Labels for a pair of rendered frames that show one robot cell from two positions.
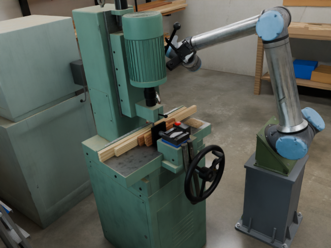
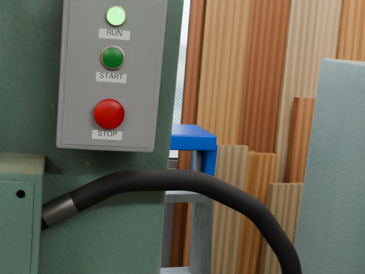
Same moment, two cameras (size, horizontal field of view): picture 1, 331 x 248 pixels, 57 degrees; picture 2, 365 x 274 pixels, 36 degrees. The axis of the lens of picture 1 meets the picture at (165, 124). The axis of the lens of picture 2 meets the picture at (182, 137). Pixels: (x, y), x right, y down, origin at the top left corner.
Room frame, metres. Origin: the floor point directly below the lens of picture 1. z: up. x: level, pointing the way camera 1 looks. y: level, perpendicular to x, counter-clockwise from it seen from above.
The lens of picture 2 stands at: (2.07, -0.28, 1.45)
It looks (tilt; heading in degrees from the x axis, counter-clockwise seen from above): 11 degrees down; 120
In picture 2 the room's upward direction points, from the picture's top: 6 degrees clockwise
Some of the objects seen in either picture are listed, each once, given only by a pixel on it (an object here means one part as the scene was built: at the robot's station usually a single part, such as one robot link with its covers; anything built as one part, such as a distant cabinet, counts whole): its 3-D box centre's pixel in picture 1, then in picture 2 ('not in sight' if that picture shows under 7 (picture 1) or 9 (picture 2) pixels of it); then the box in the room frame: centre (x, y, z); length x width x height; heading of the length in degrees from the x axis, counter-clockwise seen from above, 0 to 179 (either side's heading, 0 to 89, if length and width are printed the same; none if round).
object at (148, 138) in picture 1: (161, 133); not in sight; (1.33, 0.02, 0.93); 0.21 x 0.02 x 0.05; 133
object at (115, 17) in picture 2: not in sight; (115, 16); (1.72, 0.15, 1.46); 0.02 x 0.01 x 0.02; 43
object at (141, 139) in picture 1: (157, 131); not in sight; (1.36, 0.05, 0.92); 0.26 x 0.02 x 0.05; 133
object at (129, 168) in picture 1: (165, 148); not in sight; (1.27, 0.01, 0.87); 0.61 x 0.30 x 0.06; 133
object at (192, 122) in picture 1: (193, 121); not in sight; (1.46, -0.16, 0.91); 0.10 x 0.07 x 0.02; 43
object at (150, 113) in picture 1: (149, 111); not in sight; (1.39, 0.08, 1.03); 0.14 x 0.07 x 0.09; 43
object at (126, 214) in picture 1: (148, 201); not in sight; (1.46, 0.15, 0.36); 0.58 x 0.45 x 0.71; 43
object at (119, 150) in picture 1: (159, 128); not in sight; (1.40, 0.03, 0.92); 0.59 x 0.02 x 0.04; 133
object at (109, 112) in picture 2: not in sight; (108, 113); (1.73, 0.15, 1.36); 0.03 x 0.01 x 0.03; 43
